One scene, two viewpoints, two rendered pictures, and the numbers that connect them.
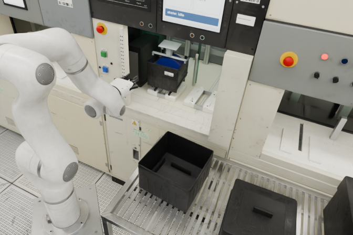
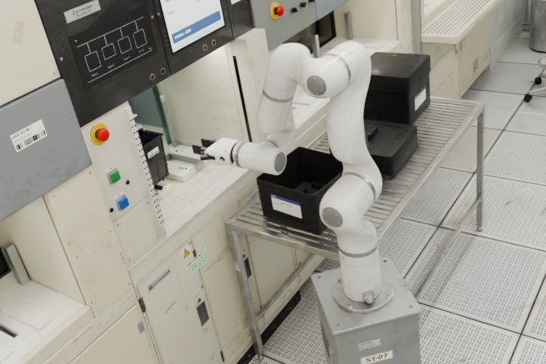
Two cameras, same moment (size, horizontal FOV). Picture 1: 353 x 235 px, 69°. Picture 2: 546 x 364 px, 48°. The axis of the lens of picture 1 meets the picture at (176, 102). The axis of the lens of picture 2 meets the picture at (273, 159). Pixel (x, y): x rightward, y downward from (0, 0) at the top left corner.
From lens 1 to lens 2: 1.95 m
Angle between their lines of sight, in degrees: 60
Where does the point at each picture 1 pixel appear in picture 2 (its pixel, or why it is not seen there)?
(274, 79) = (275, 37)
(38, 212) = (357, 320)
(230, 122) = not seen: hidden behind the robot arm
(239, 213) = (372, 147)
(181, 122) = (225, 183)
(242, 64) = (261, 38)
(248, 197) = not seen: hidden behind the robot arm
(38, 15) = not seen: outside the picture
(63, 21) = (31, 179)
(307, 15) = not seen: outside the picture
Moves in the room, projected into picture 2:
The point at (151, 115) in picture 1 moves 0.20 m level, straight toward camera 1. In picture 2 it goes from (200, 210) to (252, 206)
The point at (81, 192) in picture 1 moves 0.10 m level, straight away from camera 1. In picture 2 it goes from (325, 285) to (296, 294)
